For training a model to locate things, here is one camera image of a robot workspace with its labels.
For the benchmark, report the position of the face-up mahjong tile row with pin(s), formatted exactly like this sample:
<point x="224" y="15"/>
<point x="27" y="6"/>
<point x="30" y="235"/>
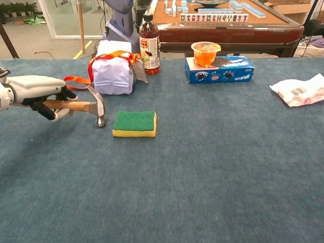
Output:
<point x="215" y="18"/>

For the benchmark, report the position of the cardboard box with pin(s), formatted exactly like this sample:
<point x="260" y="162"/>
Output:
<point x="291" y="10"/>

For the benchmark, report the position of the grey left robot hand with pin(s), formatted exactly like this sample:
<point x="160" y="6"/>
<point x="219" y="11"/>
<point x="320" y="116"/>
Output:
<point x="33" y="87"/>

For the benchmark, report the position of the green yellow sponge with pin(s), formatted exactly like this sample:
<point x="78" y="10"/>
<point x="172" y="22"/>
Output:
<point x="134" y="121"/>

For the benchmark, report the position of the brown tea bottle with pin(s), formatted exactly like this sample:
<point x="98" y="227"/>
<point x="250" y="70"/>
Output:
<point x="149" y="50"/>

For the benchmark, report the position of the wooden pole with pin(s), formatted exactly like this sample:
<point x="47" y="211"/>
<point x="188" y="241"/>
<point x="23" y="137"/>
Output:
<point x="81" y="25"/>

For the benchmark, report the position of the grey card tag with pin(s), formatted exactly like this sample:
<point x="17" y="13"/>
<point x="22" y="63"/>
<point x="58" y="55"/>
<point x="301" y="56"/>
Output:
<point x="140" y="73"/>

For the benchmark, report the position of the white plastic basket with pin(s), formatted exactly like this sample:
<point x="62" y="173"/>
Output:
<point x="308" y="52"/>

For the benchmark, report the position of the blue cookie box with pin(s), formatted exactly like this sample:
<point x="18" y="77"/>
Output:
<point x="227" y="74"/>

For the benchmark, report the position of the brown mahjong table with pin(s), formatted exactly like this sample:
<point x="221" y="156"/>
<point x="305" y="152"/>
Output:
<point x="215" y="33"/>

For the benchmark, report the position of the green cloth item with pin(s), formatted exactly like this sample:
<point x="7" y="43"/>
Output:
<point x="35" y="20"/>

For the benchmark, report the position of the purple cloth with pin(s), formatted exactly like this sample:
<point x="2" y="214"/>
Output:
<point x="317" y="42"/>

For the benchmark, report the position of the grey blue robot pedestal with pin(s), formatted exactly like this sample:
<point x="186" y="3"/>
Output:
<point x="122" y="20"/>

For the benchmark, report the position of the potted green plants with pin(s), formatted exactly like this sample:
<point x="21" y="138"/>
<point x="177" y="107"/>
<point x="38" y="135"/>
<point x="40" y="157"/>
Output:
<point x="20" y="8"/>

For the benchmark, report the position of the blue white mahjong tile row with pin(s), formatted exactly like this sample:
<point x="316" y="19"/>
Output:
<point x="215" y="10"/>
<point x="253" y="10"/>

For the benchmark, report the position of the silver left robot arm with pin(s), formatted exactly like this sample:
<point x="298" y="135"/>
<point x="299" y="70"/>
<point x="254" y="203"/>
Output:
<point x="3" y="98"/>

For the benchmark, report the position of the white pink plastic package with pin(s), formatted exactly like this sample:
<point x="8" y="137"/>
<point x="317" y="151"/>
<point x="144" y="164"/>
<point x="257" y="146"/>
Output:
<point x="301" y="91"/>

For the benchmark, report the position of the orange jelly cup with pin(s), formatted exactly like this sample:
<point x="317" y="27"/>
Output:
<point x="205" y="55"/>

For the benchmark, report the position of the black tripod leg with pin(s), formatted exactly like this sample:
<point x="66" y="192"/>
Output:
<point x="7" y="40"/>

